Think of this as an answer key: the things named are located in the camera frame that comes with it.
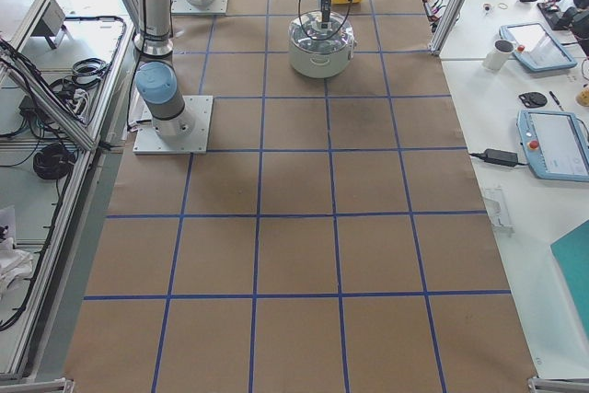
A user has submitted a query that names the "white electric pot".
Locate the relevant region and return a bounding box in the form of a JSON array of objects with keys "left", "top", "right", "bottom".
[{"left": 288, "top": 39, "right": 357, "bottom": 79}]

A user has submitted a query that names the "brown paper mat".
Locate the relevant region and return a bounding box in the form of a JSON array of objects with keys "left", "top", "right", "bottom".
[{"left": 64, "top": 0, "right": 535, "bottom": 392}]

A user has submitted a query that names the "clear plastic bracket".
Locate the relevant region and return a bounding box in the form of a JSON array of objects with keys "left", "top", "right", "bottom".
[{"left": 481, "top": 186, "right": 514, "bottom": 237}]

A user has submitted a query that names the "black pen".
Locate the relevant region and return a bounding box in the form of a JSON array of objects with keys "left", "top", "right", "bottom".
[{"left": 549, "top": 91, "right": 564, "bottom": 112}]

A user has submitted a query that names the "black power adapter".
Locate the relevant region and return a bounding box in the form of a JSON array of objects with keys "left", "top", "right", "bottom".
[{"left": 483, "top": 148, "right": 520, "bottom": 168}]

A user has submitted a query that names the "white mug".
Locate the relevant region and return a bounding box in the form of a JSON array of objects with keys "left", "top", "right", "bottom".
[{"left": 482, "top": 39, "right": 515, "bottom": 72}]

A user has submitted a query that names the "far blue teach pendant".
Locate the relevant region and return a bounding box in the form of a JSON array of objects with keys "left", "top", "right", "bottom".
[{"left": 499, "top": 22, "right": 577, "bottom": 73}]

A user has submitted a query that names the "black cable coil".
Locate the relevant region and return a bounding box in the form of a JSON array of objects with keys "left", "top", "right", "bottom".
[{"left": 32, "top": 142, "right": 76, "bottom": 181}]

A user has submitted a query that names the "grey metal box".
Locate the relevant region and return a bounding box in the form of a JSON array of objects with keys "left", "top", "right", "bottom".
[{"left": 31, "top": 0, "right": 65, "bottom": 37}]

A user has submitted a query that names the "black round disc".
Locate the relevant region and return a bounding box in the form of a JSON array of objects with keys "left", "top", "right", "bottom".
[{"left": 518, "top": 91, "right": 548, "bottom": 109}]

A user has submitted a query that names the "blue teach pendant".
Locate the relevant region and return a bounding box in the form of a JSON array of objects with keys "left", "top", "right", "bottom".
[
  {"left": 499, "top": 22, "right": 577, "bottom": 73},
  {"left": 516, "top": 110, "right": 588, "bottom": 182}
]

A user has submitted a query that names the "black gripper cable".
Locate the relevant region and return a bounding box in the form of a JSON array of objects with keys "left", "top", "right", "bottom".
[{"left": 296, "top": 0, "right": 355, "bottom": 40}]

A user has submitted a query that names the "near blue teach pendant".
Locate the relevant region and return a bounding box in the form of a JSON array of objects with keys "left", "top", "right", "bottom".
[{"left": 516, "top": 110, "right": 588, "bottom": 182}]

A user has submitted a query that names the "teal board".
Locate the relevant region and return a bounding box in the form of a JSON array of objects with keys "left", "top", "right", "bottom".
[{"left": 551, "top": 221, "right": 588, "bottom": 335}]

